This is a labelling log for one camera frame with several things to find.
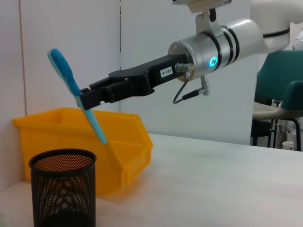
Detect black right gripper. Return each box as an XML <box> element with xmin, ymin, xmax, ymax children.
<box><xmin>80</xmin><ymin>53</ymin><xmax>190</xmax><ymax>110</ymax></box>

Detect blue scissors with cover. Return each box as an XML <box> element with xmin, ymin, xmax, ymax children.
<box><xmin>47</xmin><ymin>48</ymin><xmax>107</xmax><ymax>144</ymax></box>

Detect black mesh pen holder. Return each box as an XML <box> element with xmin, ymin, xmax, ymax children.
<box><xmin>28</xmin><ymin>148</ymin><xmax>97</xmax><ymax>227</ymax></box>

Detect yellow plastic bin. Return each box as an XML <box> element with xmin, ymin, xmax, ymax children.
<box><xmin>13</xmin><ymin>107</ymin><xmax>154</xmax><ymax>196</ymax></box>

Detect beige rounded seat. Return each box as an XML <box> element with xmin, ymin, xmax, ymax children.
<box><xmin>252</xmin><ymin>101</ymin><xmax>286</xmax><ymax>121</ymax></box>

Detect large green chair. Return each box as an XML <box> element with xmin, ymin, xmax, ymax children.
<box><xmin>250</xmin><ymin>49</ymin><xmax>303</xmax><ymax>152</ymax></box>

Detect white equipment base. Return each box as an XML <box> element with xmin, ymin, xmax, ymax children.
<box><xmin>276</xmin><ymin>119</ymin><xmax>303</xmax><ymax>152</ymax></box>

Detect small green chair back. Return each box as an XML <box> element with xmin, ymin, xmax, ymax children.
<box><xmin>281</xmin><ymin>80</ymin><xmax>303</xmax><ymax>112</ymax></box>

